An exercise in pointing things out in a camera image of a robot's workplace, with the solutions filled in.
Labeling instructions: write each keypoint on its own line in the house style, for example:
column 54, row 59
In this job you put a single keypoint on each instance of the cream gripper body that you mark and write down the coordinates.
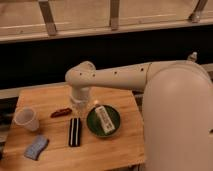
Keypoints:
column 80, row 108

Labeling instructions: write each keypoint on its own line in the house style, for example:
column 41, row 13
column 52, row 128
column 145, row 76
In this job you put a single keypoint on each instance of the black striped eraser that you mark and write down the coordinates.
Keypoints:
column 74, row 132

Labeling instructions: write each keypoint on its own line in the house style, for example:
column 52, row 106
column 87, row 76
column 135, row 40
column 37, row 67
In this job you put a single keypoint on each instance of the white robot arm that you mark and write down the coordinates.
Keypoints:
column 177, row 109

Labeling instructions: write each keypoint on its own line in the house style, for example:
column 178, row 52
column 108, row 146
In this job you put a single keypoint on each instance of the dark red snack wrapper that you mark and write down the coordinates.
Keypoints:
column 61, row 112

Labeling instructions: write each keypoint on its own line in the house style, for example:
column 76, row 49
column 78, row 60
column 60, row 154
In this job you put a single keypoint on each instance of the green bowl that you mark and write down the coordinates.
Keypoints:
column 94, row 123

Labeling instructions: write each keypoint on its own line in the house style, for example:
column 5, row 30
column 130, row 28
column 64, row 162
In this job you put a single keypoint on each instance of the wooden table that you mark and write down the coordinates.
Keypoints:
column 124, row 148

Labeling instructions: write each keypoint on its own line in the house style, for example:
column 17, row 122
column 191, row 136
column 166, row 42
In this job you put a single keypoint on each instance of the translucent plastic cup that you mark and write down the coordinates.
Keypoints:
column 27, row 118

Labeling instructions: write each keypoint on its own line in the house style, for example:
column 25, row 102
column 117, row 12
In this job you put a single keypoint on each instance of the small bottle on ledge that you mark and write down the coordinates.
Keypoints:
column 193, row 57

